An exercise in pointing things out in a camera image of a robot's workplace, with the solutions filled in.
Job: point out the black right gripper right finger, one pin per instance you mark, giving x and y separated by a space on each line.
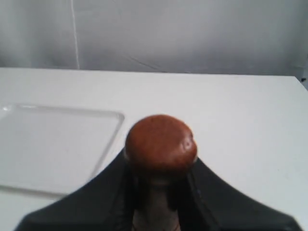
205 202

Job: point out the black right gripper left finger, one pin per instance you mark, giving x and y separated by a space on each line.
106 203

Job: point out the brown wooden pestle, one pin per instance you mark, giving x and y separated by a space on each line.
160 150

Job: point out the white rectangular plastic tray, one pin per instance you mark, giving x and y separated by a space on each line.
52 151

